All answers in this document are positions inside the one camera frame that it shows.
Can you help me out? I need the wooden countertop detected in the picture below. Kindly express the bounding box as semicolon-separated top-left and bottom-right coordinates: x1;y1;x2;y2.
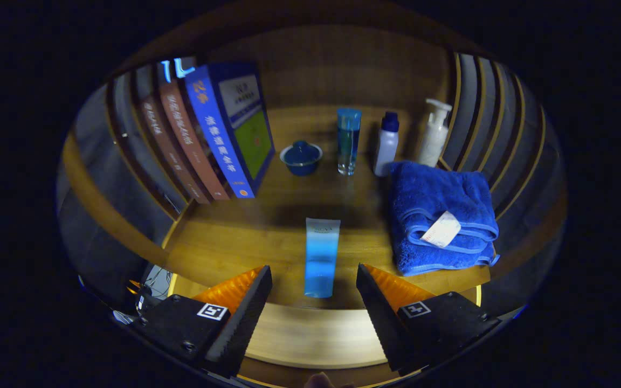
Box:
162;105;492;310

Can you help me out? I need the blue cosmetic tube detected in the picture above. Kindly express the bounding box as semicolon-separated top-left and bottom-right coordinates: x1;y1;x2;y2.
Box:
304;218;341;299

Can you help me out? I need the wooden cabinet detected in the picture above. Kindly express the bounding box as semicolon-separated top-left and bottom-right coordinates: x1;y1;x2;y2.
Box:
57;11;567;324

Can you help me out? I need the reddish brown book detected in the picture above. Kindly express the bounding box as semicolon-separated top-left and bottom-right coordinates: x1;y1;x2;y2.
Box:
158;81;231;201

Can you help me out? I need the blue glass bottle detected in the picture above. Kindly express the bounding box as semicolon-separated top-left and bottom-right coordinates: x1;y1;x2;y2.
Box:
336;108;362;176

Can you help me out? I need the dark brown book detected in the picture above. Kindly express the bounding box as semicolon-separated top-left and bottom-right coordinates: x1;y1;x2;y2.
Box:
137;94;211;205

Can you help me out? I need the blue book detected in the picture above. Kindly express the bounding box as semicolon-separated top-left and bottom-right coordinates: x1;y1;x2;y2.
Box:
184;62;276;199

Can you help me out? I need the blue folded towel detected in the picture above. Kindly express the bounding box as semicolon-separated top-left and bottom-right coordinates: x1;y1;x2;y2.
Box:
388;161;501;277

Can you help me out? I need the white bottle with blue cap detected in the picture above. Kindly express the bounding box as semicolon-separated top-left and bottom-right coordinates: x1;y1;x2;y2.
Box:
373;112;400;177

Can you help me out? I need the blue lidded teacup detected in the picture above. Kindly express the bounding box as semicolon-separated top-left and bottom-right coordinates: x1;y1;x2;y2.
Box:
280;141;323;177

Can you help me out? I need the white pump bottle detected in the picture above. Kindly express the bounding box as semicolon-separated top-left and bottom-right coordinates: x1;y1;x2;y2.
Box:
417;99;452;168

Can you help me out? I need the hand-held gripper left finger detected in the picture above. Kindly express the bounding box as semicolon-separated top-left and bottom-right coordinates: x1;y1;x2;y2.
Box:
127;265;273;378

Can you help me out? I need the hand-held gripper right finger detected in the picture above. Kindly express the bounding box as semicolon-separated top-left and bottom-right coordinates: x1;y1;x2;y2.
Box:
356;263;502;377

